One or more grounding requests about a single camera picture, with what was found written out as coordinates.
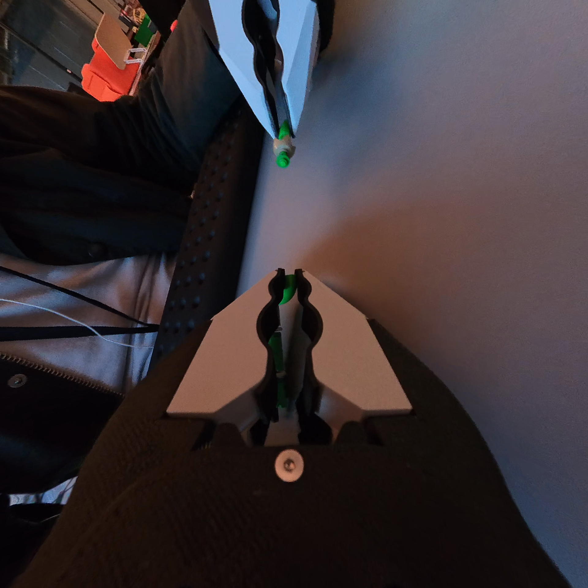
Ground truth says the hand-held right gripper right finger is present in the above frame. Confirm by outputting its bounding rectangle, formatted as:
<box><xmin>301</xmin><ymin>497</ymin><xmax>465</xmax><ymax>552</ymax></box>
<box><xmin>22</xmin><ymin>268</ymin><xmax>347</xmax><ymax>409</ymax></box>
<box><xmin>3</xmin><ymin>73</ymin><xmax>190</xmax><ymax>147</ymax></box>
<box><xmin>295</xmin><ymin>268</ymin><xmax>413</xmax><ymax>445</ymax></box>

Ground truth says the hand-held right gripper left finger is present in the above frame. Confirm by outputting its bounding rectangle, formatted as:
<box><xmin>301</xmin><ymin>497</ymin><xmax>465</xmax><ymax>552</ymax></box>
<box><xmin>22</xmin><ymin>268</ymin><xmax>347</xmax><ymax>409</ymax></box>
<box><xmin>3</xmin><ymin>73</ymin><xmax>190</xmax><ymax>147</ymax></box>
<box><xmin>166</xmin><ymin>268</ymin><xmax>283</xmax><ymax>445</ymax></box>

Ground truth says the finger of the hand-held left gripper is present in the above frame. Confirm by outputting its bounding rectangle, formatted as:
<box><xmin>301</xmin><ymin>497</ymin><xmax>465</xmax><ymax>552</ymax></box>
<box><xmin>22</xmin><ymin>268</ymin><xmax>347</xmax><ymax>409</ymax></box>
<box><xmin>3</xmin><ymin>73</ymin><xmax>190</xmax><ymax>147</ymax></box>
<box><xmin>275</xmin><ymin>0</ymin><xmax>321</xmax><ymax>138</ymax></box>
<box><xmin>209</xmin><ymin>0</ymin><xmax>280</xmax><ymax>138</ymax></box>

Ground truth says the green hooked bamboo stem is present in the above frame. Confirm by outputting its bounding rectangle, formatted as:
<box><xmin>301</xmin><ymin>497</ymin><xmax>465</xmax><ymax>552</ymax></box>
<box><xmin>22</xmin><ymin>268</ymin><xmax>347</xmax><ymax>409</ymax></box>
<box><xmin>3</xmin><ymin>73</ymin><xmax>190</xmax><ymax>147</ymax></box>
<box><xmin>269</xmin><ymin>274</ymin><xmax>299</xmax><ymax>420</ymax></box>

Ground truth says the green stem segment tan ring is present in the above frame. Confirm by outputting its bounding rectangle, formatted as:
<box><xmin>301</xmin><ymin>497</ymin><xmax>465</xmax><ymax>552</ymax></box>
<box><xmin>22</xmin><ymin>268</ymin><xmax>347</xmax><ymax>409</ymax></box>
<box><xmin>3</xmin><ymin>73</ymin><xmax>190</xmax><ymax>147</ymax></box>
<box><xmin>273</xmin><ymin>119</ymin><xmax>297</xmax><ymax>169</ymax></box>

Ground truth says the grey desk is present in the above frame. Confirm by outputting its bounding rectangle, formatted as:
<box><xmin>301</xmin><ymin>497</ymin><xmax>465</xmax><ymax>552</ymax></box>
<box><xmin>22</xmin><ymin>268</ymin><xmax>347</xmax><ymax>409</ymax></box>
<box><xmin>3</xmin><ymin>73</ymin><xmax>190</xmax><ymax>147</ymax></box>
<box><xmin>236</xmin><ymin>0</ymin><xmax>588</xmax><ymax>588</ymax></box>

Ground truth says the black perforated armrest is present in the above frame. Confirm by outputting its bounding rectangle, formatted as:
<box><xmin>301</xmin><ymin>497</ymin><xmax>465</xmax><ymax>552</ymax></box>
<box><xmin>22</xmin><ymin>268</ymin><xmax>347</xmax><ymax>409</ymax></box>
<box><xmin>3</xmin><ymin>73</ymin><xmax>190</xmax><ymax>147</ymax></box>
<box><xmin>148</xmin><ymin>108</ymin><xmax>266</xmax><ymax>368</ymax></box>

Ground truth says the beige panel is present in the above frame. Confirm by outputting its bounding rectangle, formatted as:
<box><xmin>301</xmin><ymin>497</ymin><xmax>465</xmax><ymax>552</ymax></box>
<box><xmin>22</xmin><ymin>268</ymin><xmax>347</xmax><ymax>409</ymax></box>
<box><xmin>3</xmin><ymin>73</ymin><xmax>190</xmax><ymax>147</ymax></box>
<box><xmin>94</xmin><ymin>13</ymin><xmax>135</xmax><ymax>70</ymax></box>

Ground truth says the orange plastic crate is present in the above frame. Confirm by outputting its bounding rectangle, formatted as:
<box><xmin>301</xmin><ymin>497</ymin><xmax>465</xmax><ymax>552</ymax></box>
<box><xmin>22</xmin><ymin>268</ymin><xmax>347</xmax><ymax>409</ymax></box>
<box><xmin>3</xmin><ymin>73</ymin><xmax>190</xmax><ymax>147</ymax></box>
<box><xmin>81</xmin><ymin>37</ymin><xmax>159</xmax><ymax>103</ymax></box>

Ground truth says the black lanyard strap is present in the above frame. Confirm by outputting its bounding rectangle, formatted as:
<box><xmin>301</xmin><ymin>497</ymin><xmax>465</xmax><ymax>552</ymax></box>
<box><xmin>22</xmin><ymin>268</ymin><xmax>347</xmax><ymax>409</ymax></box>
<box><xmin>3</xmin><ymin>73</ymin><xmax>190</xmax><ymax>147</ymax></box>
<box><xmin>0</xmin><ymin>266</ymin><xmax>159</xmax><ymax>343</ymax></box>

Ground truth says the thin white cord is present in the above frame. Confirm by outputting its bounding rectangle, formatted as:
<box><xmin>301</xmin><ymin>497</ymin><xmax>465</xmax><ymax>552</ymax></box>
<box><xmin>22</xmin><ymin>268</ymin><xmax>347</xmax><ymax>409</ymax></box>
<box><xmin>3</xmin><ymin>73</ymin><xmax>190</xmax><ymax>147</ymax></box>
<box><xmin>0</xmin><ymin>299</ymin><xmax>154</xmax><ymax>348</ymax></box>

